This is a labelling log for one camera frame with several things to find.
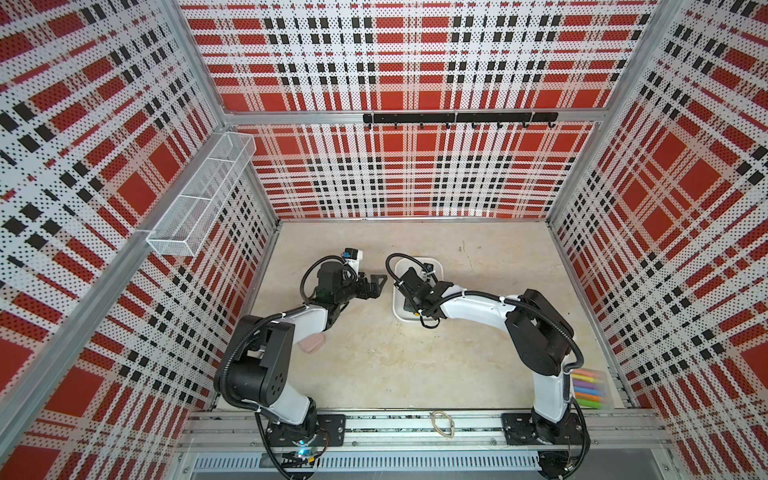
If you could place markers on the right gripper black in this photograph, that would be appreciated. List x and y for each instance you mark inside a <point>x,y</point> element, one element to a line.
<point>408,306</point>

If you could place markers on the tan rubber band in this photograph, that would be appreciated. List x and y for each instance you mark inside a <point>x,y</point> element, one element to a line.
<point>443,424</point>

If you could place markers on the black hook rail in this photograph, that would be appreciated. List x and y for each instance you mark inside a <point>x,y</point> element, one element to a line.
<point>523,118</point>

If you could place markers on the pink eraser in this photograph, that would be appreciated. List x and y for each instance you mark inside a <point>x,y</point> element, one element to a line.
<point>312,343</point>

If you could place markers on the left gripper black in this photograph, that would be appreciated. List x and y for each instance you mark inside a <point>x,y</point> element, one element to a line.
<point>374,290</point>

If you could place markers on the pack of coloured markers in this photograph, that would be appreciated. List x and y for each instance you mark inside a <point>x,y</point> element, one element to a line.
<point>590,388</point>

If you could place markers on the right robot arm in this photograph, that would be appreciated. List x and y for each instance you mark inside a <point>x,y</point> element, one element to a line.
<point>544,341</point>

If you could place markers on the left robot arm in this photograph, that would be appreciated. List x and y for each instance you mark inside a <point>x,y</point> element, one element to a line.
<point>253,373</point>

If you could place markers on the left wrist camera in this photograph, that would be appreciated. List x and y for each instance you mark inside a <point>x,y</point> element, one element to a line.
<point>353,258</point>

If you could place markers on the white plastic bin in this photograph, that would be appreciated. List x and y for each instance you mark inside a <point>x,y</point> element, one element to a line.
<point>397,264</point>

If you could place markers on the white wire mesh shelf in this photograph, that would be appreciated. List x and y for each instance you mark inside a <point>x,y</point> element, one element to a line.
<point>185,225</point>

